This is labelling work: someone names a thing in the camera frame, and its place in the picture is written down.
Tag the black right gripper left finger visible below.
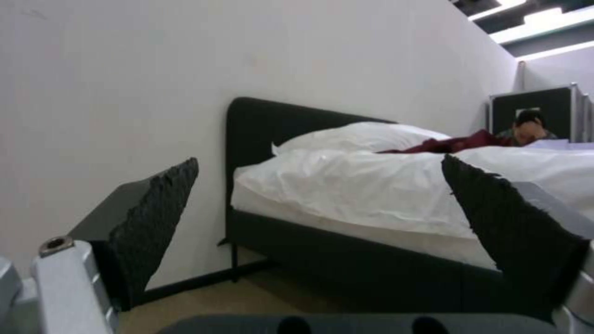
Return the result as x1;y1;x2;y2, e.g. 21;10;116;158
0;157;200;334

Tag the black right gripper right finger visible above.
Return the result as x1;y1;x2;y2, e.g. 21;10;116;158
441;154;594;334

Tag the person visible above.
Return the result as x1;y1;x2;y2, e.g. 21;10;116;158
492;110;559;147

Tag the dark red cloth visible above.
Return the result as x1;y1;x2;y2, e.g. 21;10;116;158
376;129;510;154

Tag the white duvet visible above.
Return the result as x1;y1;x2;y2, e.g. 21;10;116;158
234;140;594;241

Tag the black flight case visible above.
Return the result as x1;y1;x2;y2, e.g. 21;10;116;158
485;83;594;143

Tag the white mattress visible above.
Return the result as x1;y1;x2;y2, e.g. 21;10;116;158
231;182;503;271

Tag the white pillow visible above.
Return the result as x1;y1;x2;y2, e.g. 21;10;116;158
270;122;452;156

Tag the dark upholstered bed frame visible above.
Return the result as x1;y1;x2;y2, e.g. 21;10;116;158
218;97;539;314

